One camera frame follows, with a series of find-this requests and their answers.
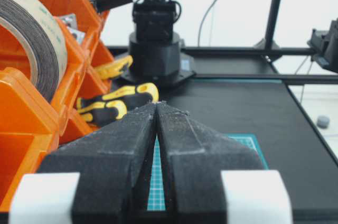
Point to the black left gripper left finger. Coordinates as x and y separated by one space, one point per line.
92 179

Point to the teal cutting mat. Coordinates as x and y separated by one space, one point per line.
156 201

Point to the metal frame bracket lower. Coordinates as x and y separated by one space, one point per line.
78 35

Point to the black table mat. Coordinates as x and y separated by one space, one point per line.
288 139

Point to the black device at right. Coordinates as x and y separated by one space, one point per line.
325 45

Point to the metal frame bracket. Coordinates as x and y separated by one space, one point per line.
78 35
69 20

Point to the small grey cap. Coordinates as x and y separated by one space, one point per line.
323 121

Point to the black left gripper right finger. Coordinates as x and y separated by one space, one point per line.
210 178

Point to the grey foam tape roll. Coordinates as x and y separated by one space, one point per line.
30 23

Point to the black aluminium frame post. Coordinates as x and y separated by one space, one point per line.
264 52

